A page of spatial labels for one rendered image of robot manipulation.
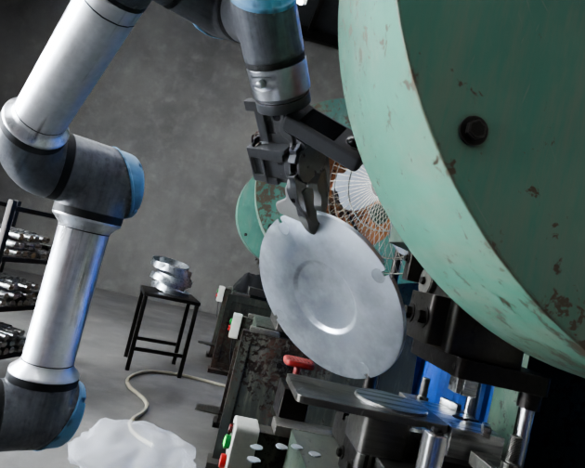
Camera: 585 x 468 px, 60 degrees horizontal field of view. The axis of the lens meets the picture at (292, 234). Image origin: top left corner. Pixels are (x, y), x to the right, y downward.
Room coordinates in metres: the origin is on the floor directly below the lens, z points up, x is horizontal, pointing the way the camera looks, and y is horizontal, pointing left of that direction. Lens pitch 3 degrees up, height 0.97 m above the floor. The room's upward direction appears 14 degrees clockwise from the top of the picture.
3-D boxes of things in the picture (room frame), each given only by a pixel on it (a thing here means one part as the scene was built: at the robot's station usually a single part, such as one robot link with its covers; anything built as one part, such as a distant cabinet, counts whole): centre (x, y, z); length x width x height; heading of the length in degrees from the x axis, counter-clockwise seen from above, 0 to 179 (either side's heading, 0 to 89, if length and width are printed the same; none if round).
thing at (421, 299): (0.88, -0.31, 1.04); 0.17 x 0.15 x 0.30; 97
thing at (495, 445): (0.89, -0.35, 0.76); 0.15 x 0.09 x 0.05; 7
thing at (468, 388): (0.89, -0.34, 0.84); 0.05 x 0.03 x 0.04; 7
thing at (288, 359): (1.18, -0.08, 0.72); 0.07 x 0.06 x 0.08; 97
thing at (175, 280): (3.79, 0.78, 0.40); 0.45 x 0.40 x 0.79; 19
